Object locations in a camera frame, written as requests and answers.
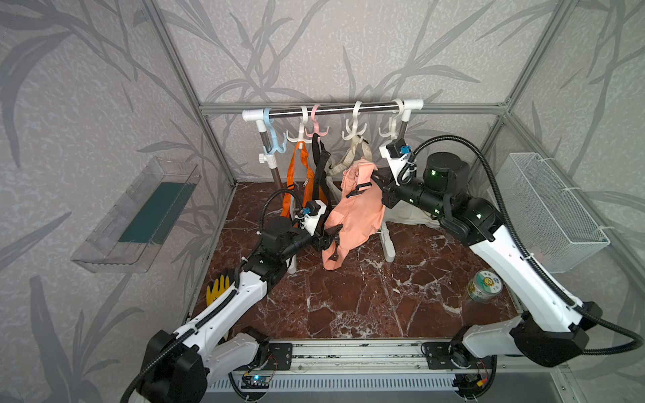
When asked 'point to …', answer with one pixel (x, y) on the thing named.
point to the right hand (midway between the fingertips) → (370, 170)
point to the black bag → (321, 188)
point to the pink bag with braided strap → (360, 209)
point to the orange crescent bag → (301, 185)
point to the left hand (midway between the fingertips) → (334, 221)
